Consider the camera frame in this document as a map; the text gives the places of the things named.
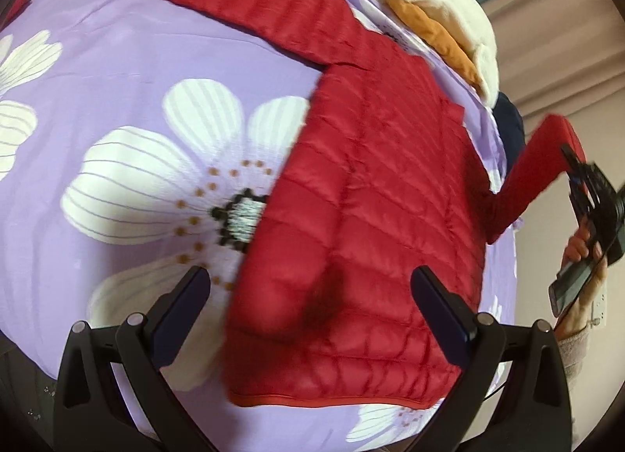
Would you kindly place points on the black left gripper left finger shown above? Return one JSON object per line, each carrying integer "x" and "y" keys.
{"x": 90, "y": 413}

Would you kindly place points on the red quilted down jacket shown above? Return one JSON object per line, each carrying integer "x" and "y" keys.
{"x": 382, "y": 179}

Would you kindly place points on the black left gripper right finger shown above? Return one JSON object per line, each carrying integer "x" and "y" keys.
{"x": 533, "y": 412}

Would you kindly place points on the dark navy garment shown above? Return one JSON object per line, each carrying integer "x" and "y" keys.
{"x": 511, "y": 129}

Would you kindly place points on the orange folded garment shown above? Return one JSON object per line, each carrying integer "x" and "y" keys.
{"x": 438, "y": 38}

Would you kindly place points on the purple floral bed sheet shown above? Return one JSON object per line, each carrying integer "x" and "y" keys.
{"x": 123, "y": 124}

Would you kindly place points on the right forearm beige sleeve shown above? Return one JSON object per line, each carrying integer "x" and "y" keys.
{"x": 573, "y": 351}

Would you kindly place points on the person's right hand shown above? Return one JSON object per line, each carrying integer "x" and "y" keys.
{"x": 579, "y": 314}

